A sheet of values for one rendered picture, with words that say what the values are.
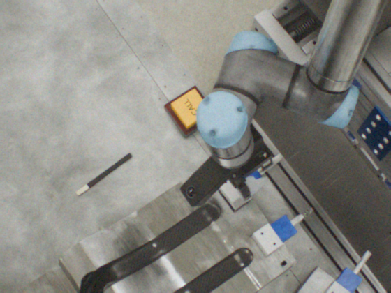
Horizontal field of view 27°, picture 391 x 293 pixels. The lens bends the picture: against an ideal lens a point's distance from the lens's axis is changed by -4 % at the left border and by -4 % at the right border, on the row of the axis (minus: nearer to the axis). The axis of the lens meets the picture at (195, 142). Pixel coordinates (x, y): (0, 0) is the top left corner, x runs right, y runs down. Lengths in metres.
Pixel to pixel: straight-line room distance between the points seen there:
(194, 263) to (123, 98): 0.39
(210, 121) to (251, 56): 0.13
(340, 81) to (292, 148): 1.14
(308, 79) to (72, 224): 0.65
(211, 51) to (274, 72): 1.39
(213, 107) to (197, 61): 1.42
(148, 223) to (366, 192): 0.93
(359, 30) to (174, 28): 1.57
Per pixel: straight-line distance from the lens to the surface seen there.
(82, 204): 1.73
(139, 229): 1.63
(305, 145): 2.41
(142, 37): 1.84
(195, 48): 2.70
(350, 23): 1.20
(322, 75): 1.27
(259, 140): 1.42
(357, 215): 2.39
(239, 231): 1.63
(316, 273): 1.68
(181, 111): 1.74
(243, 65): 1.31
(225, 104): 1.27
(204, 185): 1.45
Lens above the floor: 2.49
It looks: 73 degrees down
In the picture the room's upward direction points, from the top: 9 degrees clockwise
